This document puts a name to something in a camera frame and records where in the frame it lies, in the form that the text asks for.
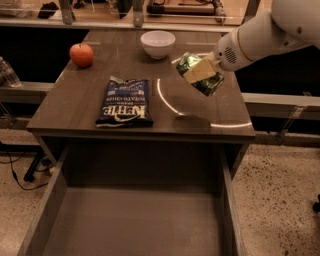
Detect clear plastic water bottle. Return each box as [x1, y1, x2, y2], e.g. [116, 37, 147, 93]
[0, 57, 22, 87]

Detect crushed green soda can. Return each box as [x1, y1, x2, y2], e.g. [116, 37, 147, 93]
[176, 52, 224, 96]

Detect red apple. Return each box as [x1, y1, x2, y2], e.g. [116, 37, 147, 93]
[69, 43, 94, 68]

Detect black floor cable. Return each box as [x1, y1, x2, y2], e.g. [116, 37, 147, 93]
[0, 151, 51, 192]

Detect blue Kettle chips bag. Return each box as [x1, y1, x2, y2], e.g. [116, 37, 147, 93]
[96, 76, 153, 128]

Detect grey counter cabinet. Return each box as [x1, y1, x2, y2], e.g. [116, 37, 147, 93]
[28, 30, 255, 170]

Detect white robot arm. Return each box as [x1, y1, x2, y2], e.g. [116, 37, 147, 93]
[183, 0, 320, 83]

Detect open grey top drawer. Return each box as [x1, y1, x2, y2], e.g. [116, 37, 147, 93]
[18, 143, 248, 256]

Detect black table leg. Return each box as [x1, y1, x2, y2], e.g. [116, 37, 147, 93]
[24, 149, 44, 182]

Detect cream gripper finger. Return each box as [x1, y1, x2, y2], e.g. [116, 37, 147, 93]
[183, 57, 217, 84]

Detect white ceramic bowl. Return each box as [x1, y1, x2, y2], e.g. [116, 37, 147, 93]
[140, 30, 176, 59]

